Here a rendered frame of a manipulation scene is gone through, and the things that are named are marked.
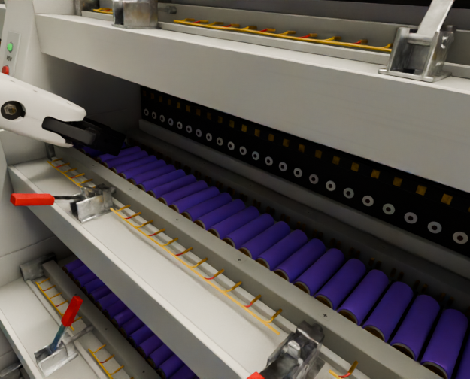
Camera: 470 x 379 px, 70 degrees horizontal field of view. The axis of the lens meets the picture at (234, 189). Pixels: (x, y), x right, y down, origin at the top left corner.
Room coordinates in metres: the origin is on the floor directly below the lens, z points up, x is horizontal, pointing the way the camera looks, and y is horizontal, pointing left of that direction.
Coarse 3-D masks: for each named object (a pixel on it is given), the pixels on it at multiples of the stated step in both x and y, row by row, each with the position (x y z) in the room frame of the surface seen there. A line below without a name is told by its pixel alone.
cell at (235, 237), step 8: (264, 216) 0.35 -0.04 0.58; (248, 224) 0.33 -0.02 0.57; (256, 224) 0.33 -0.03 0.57; (264, 224) 0.34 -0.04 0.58; (272, 224) 0.35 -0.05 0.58; (232, 232) 0.31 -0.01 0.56; (240, 232) 0.31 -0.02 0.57; (248, 232) 0.32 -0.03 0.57; (256, 232) 0.33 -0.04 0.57; (232, 240) 0.30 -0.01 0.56; (240, 240) 0.31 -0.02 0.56; (248, 240) 0.32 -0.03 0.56
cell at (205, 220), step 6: (228, 204) 0.36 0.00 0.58; (234, 204) 0.37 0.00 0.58; (240, 204) 0.37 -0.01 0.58; (216, 210) 0.35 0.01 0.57; (222, 210) 0.35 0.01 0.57; (228, 210) 0.35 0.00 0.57; (234, 210) 0.36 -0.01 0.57; (240, 210) 0.37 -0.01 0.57; (204, 216) 0.34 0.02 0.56; (210, 216) 0.34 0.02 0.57; (216, 216) 0.34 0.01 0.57; (222, 216) 0.35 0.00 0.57; (228, 216) 0.35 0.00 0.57; (204, 222) 0.33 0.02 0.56; (210, 222) 0.33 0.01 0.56; (216, 222) 0.34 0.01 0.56; (204, 228) 0.33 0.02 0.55
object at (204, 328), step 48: (48, 144) 0.46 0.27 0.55; (192, 144) 0.48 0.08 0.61; (48, 192) 0.38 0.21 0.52; (288, 192) 0.39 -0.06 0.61; (96, 240) 0.31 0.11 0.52; (144, 240) 0.32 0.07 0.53; (144, 288) 0.26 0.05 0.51; (192, 288) 0.26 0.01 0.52; (192, 336) 0.22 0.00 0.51; (240, 336) 0.22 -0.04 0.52
